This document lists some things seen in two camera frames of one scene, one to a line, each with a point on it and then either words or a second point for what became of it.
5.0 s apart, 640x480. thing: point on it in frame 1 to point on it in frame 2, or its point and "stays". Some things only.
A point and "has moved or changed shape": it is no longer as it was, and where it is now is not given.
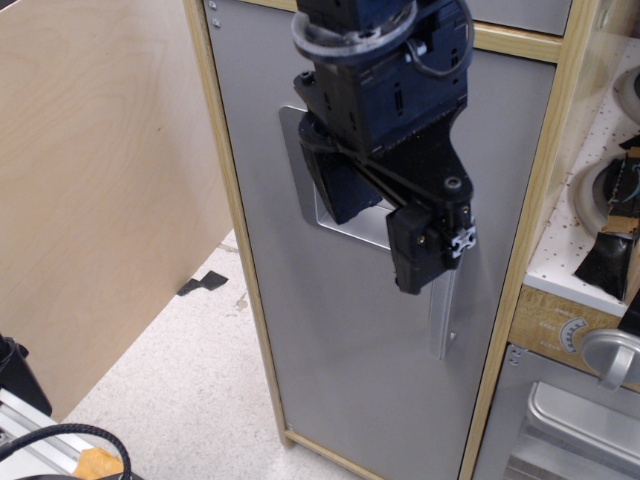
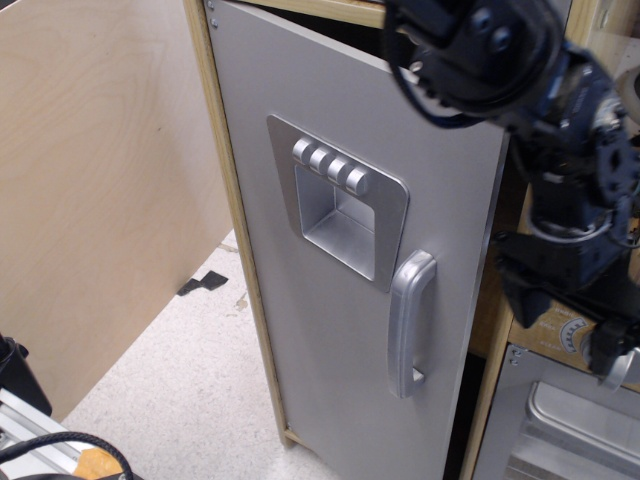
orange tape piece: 95,462 stays
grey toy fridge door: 390,383 has moved or changed shape
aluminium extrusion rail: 56,453 stays
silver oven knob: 614,355 stays
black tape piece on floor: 210,281 stays
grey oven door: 549,420 stays
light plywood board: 112,190 stays
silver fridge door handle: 440,302 to 404,321
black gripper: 384,126 to 534,265
